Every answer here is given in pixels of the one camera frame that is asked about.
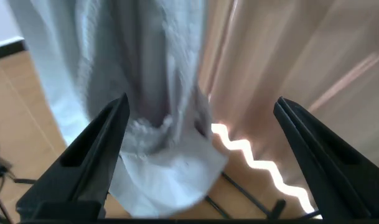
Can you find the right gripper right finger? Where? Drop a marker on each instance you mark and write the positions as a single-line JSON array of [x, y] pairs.
[[348, 193]]

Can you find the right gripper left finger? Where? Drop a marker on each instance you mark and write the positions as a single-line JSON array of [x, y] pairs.
[[68, 193]]

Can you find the pale grey shorts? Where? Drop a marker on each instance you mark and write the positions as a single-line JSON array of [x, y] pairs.
[[145, 62]]

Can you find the black clothes rack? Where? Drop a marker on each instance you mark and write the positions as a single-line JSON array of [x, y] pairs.
[[277, 208]]

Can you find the beige curtain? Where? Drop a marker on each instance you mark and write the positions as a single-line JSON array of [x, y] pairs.
[[285, 62]]

